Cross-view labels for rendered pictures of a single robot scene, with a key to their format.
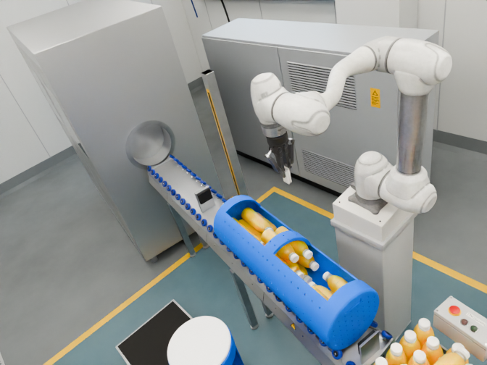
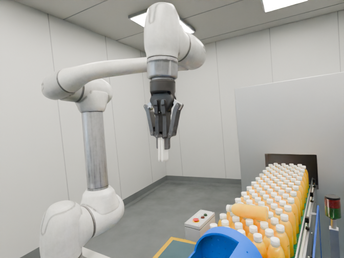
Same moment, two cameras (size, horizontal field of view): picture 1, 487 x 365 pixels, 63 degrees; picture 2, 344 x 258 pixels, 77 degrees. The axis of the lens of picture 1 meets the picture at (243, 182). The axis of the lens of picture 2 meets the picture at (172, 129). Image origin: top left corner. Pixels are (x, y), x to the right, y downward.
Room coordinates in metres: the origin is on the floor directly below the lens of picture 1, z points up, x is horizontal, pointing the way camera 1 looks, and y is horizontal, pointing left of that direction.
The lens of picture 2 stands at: (1.51, 0.41, 1.71)
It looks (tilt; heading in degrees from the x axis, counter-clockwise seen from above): 3 degrees down; 241
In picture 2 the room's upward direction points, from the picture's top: 5 degrees counter-clockwise
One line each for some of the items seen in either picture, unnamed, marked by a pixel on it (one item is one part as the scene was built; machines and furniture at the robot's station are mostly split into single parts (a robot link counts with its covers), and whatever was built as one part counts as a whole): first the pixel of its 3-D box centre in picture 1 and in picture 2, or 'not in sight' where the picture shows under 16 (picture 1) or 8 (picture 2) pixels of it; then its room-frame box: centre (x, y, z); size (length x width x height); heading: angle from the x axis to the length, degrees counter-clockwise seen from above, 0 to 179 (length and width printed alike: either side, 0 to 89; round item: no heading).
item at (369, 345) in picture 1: (368, 346); not in sight; (0.84, -0.30, 0.99); 0.10 x 0.02 x 0.12; 115
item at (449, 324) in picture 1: (466, 327); (200, 224); (0.77, -0.65, 1.05); 0.20 x 0.10 x 0.10; 25
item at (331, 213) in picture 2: not in sight; (332, 211); (0.34, -0.13, 1.18); 0.06 x 0.06 x 0.05
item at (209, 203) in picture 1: (205, 199); not in sight; (2.05, 0.26, 1.00); 0.10 x 0.04 x 0.15; 115
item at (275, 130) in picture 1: (274, 124); (162, 70); (1.21, -0.15, 1.85); 0.09 x 0.09 x 0.06
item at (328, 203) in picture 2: not in sight; (332, 202); (0.34, -0.13, 1.23); 0.06 x 0.06 x 0.04
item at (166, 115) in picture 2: (279, 158); (166, 119); (1.21, -0.15, 1.71); 0.04 x 0.01 x 0.11; 28
